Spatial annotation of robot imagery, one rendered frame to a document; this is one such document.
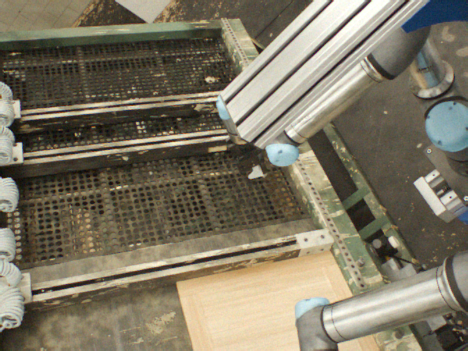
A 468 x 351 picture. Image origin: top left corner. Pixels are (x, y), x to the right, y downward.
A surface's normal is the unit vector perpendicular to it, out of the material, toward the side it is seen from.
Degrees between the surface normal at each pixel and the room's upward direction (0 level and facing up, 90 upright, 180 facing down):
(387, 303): 10
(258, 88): 0
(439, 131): 7
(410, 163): 0
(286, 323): 51
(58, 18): 90
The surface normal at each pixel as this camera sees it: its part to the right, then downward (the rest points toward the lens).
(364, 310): -0.75, -0.18
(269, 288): 0.13, -0.66
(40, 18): 0.31, 0.72
